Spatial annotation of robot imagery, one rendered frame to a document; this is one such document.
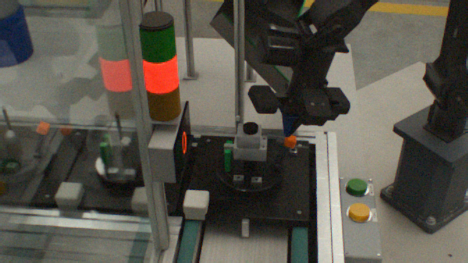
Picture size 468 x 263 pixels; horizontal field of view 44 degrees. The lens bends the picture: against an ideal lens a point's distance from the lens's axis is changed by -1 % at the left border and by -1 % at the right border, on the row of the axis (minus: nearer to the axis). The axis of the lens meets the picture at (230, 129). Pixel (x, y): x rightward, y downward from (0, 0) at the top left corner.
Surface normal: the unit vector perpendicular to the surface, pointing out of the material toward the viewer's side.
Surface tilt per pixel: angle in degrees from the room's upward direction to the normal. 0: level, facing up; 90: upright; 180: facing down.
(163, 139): 0
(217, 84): 0
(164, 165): 90
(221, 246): 0
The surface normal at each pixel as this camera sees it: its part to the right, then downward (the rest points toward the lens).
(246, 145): -0.09, 0.62
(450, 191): 0.58, 0.50
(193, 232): -0.01, -0.79
